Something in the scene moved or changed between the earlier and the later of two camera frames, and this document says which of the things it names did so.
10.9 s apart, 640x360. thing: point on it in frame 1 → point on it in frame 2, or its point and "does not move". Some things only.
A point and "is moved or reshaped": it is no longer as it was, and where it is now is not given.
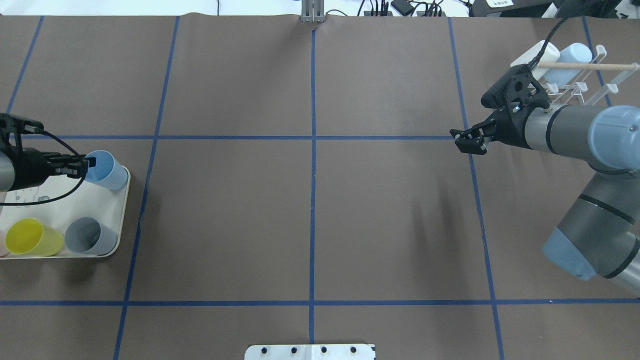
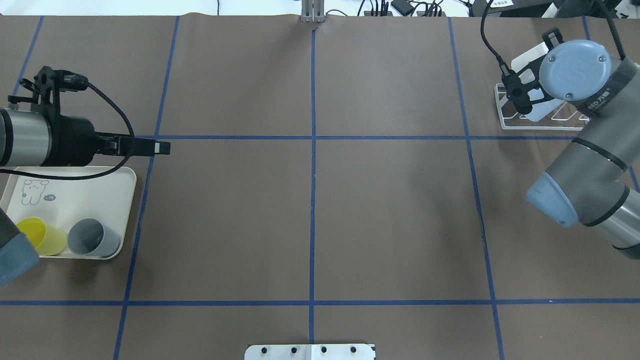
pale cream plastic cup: [551, 55] does not move
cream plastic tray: [58, 201] does not move
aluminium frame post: [312, 11] does not move
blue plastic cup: [107, 172] is moved or reshaped
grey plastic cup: [87, 235] does not move
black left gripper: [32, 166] → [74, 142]
